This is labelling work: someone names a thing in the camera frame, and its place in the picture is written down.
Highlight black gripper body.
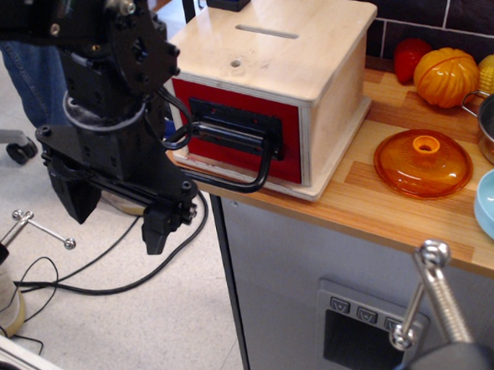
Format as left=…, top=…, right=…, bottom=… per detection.
left=36, top=104, right=197, bottom=223

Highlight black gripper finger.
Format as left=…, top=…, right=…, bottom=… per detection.
left=142, top=204, right=181, bottom=254
left=49, top=169, right=101, bottom=224

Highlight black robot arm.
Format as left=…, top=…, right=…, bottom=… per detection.
left=0, top=0, right=197, bottom=254

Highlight red drawer front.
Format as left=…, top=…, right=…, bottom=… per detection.
left=172, top=79, right=302, bottom=183

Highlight wooden box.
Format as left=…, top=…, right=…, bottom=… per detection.
left=168, top=0, right=378, bottom=201

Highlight metal clamp screw left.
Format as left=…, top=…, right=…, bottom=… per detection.
left=0, top=210, right=76, bottom=265

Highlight metal clamp screw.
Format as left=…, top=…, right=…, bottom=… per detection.
left=389, top=239, right=494, bottom=370
left=0, top=210, right=76, bottom=265

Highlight office chair caster base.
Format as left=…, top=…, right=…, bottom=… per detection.
left=0, top=129, right=38, bottom=165

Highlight person leg in jeans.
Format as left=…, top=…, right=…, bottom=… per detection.
left=0, top=40, right=68, bottom=128

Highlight beige shoe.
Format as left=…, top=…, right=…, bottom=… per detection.
left=0, top=266, right=26, bottom=338

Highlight grey toy kitchen cabinet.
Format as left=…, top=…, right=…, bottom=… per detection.
left=209, top=177, right=494, bottom=370

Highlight orange transparent pot lid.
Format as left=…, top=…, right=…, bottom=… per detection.
left=373, top=129, right=474, bottom=199

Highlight metal clamp screw right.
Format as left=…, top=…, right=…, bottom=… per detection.
left=389, top=239, right=494, bottom=370

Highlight red toy pepper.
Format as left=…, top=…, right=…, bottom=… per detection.
left=393, top=38, right=433, bottom=84

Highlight orange toy pumpkin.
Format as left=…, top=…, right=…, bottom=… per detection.
left=413, top=47, right=480, bottom=109

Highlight yellow toy corn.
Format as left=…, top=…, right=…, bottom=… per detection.
left=478, top=54, right=494, bottom=95

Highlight black metal drawer handle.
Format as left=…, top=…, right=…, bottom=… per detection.
left=185, top=98, right=284, bottom=193

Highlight black floor cable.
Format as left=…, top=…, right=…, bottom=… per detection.
left=8, top=190, right=214, bottom=301

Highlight thin black wire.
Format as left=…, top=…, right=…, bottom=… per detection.
left=0, top=255, right=64, bottom=358

